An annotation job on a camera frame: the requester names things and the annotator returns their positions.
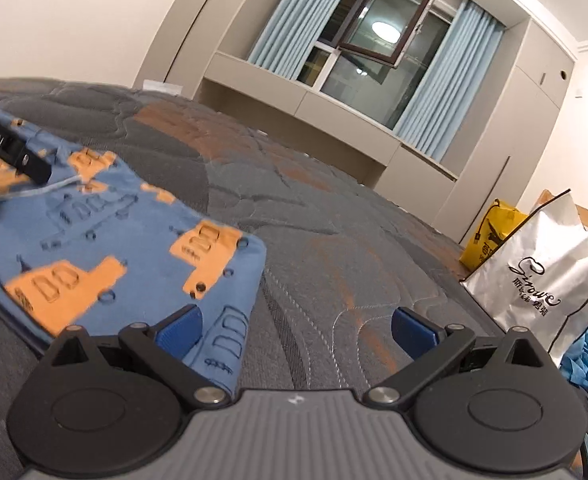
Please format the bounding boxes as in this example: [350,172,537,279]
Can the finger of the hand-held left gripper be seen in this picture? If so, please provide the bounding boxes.
[16,146,53,184]

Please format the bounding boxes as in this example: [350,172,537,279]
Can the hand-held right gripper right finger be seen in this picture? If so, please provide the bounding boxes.
[363,306,557,411]

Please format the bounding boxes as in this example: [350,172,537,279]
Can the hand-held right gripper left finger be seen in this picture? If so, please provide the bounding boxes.
[39,305,235,411]

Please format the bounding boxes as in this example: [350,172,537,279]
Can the blue pants with orange print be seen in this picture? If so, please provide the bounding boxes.
[0,105,268,396]

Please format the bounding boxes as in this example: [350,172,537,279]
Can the yellow shopping bag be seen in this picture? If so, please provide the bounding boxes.
[460,199,530,279]

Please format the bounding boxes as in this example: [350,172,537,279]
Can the white shopping bag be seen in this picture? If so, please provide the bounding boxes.
[461,189,588,367]

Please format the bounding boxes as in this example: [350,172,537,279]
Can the white flat box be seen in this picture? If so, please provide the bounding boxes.
[143,79,183,95]

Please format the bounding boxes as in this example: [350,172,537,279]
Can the grey and orange quilted mattress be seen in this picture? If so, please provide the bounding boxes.
[0,77,574,480]

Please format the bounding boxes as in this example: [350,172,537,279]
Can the light blue cloth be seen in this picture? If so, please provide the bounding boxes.
[558,327,588,392]

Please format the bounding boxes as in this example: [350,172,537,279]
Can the beige wardrobe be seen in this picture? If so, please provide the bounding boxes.
[434,19,575,261]
[134,0,271,101]

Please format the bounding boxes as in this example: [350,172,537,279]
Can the beige window bench cabinet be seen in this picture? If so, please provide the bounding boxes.
[199,51,460,187]

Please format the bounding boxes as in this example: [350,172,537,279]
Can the light blue curtain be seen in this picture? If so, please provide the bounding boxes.
[248,0,369,74]
[393,0,504,162]

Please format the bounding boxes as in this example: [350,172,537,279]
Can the window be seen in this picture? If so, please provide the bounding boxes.
[296,0,455,132]

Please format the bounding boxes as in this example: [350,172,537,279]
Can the open brown window sash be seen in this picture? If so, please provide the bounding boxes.
[335,0,438,69]

